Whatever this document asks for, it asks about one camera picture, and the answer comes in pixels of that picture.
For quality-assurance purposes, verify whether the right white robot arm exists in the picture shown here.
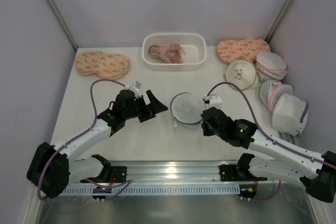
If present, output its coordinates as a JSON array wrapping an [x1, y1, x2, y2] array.
[[201, 107, 335, 203]]

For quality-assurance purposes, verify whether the right peach patterned bra case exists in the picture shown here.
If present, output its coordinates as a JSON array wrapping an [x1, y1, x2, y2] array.
[[216, 38, 270, 64]]

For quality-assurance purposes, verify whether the aluminium mounting rail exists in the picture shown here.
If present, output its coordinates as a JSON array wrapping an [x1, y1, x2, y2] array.
[[46, 160, 279, 184]]

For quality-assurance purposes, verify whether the pink bra in basket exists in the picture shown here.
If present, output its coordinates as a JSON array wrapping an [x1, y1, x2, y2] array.
[[148, 44, 185, 64]]

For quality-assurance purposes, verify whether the peach patterned bra case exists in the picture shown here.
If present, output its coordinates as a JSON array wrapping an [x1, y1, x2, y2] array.
[[75, 51, 131, 80], [216, 38, 270, 64]]

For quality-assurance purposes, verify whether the white plastic basket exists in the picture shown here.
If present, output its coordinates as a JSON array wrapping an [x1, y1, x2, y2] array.
[[142, 33, 207, 71]]

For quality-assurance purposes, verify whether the large white bag blue trim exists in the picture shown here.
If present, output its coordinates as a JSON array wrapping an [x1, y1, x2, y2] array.
[[272, 94, 309, 136]]

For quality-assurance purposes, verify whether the left peach patterned bra case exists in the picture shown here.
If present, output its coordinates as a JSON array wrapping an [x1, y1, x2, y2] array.
[[75, 51, 131, 80]]

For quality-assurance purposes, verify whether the white slotted cable duct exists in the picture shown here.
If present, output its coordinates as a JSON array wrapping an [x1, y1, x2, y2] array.
[[60, 183, 240, 197]]

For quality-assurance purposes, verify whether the white mesh bag pink zipper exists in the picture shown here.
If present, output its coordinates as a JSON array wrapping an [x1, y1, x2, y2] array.
[[255, 52, 287, 82]]

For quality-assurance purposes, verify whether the white mesh bag pink trim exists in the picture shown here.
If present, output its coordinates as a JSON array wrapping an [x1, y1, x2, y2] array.
[[259, 80, 293, 113]]

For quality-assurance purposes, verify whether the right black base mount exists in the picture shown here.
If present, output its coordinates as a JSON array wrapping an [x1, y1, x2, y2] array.
[[218, 153, 268, 182]]

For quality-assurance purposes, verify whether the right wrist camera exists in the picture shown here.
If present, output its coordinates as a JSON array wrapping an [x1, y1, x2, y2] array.
[[203, 94, 223, 109]]

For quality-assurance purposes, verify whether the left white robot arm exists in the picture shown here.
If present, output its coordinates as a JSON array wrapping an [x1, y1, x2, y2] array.
[[26, 89, 168, 198]]

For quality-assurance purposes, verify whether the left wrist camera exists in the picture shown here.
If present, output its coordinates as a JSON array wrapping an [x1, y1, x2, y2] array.
[[124, 81, 141, 98]]

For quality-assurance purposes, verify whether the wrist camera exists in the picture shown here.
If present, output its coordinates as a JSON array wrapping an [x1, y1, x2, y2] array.
[[203, 94, 223, 109], [124, 81, 141, 98]]

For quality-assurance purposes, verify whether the white mesh bag blue trim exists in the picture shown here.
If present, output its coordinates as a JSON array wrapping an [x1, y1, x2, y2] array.
[[169, 92, 205, 127]]

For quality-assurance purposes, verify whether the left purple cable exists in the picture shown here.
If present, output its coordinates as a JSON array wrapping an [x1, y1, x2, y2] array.
[[37, 79, 132, 200]]

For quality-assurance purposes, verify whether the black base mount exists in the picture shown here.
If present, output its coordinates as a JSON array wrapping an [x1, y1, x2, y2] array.
[[80, 154, 127, 184], [218, 153, 268, 182]]

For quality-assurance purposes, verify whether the cream laundry bag beige trim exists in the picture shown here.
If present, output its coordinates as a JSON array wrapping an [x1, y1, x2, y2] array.
[[224, 60, 259, 90]]

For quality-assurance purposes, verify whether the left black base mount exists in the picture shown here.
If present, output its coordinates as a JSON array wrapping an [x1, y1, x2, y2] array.
[[80, 154, 127, 184]]

